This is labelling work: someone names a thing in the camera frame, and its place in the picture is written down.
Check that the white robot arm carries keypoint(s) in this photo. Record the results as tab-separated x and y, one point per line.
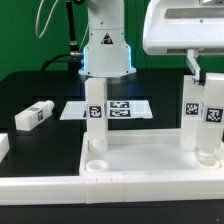
107	54

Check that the fiducial marker sheet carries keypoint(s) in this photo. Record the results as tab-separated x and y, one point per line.
126	109

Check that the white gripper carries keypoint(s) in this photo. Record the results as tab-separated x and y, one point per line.
176	26

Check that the white left fence piece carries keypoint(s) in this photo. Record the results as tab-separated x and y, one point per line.
4	145

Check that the black cable post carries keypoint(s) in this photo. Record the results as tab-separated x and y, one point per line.
75	64

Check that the white desk tabletop tray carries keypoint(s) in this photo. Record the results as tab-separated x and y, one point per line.
145	152

